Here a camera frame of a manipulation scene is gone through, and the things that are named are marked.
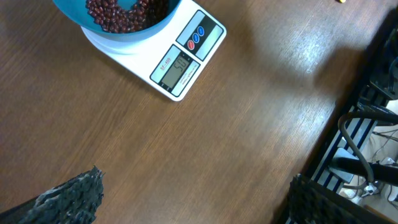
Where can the black horizontal tube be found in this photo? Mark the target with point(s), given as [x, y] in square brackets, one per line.
[371, 171]

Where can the white digital kitchen scale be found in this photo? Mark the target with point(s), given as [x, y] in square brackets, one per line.
[168, 57]

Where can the red beans in bowl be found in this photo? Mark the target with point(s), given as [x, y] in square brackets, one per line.
[114, 19]

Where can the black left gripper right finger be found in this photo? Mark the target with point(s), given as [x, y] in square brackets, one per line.
[310, 202]

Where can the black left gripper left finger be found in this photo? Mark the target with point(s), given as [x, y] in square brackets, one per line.
[74, 201]

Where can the teal blue bowl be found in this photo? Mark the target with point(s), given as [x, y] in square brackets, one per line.
[76, 11]

